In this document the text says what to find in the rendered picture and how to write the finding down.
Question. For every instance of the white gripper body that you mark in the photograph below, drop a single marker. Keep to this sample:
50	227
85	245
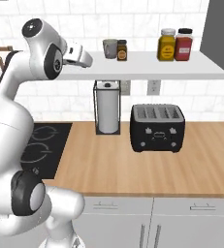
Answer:
82	59

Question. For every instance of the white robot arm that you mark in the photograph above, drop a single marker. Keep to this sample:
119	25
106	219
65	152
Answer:
10	129

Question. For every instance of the grey mug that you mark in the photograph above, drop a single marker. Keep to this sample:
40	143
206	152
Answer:
110	48

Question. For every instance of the small brown spice jar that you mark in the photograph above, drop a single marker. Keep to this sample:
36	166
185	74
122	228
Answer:
122	51

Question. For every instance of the white paper towel roll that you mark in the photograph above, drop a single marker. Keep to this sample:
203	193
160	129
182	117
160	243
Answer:
108	109

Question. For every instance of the yellow jar with white lid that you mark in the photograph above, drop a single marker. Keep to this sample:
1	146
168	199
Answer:
166	46

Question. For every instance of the black hob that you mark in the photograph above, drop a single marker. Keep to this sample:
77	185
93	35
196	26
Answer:
52	145

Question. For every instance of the red jar with black lid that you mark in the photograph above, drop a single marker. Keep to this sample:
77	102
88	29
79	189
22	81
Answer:
183	46

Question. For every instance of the black four-slot toaster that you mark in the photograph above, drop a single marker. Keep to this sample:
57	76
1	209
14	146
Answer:
157	132

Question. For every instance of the grey drawer front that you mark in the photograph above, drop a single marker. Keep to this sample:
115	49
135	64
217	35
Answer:
175	206
133	206

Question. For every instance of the white wall outlet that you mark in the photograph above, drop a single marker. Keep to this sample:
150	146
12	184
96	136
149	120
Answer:
125	87
153	87

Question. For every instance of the white wall shelf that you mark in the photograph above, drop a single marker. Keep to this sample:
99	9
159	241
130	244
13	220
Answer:
149	68

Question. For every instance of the dark grey wall cupboard door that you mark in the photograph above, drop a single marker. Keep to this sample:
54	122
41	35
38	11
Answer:
218	29

